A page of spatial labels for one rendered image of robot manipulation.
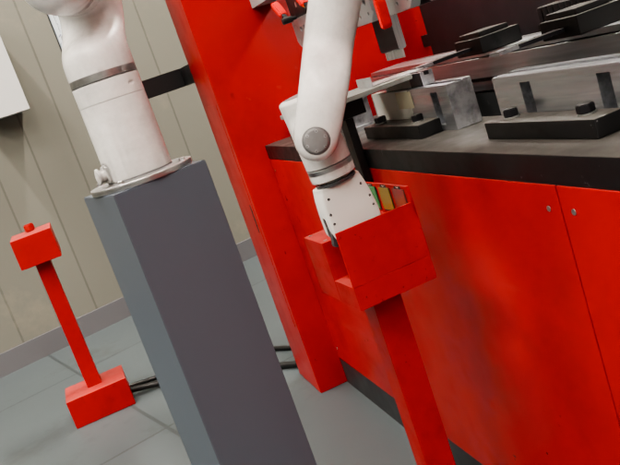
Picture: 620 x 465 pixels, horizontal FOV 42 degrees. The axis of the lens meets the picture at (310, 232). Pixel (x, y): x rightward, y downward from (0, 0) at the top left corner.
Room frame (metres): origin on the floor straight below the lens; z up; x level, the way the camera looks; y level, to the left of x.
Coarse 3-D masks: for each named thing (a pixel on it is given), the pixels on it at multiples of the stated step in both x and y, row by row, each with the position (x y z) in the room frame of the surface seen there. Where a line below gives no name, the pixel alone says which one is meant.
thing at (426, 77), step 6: (414, 72) 1.80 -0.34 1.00; (420, 72) 1.73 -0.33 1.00; (426, 72) 1.74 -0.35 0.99; (432, 72) 1.73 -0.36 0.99; (414, 78) 1.76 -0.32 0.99; (420, 78) 1.73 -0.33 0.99; (426, 78) 1.73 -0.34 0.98; (432, 78) 1.73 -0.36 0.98; (414, 84) 1.77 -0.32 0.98; (420, 84) 1.74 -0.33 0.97; (426, 84) 1.73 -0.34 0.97
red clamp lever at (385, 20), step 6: (378, 0) 1.68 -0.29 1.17; (384, 0) 1.68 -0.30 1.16; (378, 6) 1.67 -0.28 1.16; (384, 6) 1.68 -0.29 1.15; (378, 12) 1.68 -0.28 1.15; (384, 12) 1.68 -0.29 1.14; (378, 18) 1.68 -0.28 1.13; (384, 18) 1.67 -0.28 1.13; (390, 18) 1.68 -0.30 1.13; (384, 24) 1.67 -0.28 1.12; (390, 24) 1.68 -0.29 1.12
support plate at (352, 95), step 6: (396, 78) 1.78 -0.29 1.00; (402, 78) 1.75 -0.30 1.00; (408, 78) 1.76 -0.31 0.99; (384, 84) 1.74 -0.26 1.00; (390, 84) 1.75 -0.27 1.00; (396, 84) 1.75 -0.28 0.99; (354, 90) 1.85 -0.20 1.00; (360, 90) 1.79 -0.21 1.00; (366, 90) 1.73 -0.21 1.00; (372, 90) 1.73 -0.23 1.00; (378, 90) 1.74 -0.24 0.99; (348, 96) 1.75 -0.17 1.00; (354, 96) 1.72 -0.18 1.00; (360, 96) 1.73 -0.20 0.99
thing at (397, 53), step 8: (392, 16) 1.80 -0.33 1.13; (376, 24) 1.87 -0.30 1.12; (392, 24) 1.80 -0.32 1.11; (376, 32) 1.89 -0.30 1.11; (384, 32) 1.85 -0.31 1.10; (392, 32) 1.81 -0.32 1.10; (400, 32) 1.80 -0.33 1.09; (384, 40) 1.86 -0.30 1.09; (392, 40) 1.82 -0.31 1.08; (400, 40) 1.80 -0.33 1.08; (384, 48) 1.87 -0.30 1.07; (392, 48) 1.83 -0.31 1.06; (400, 48) 1.80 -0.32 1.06; (392, 56) 1.87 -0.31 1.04; (400, 56) 1.82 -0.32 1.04
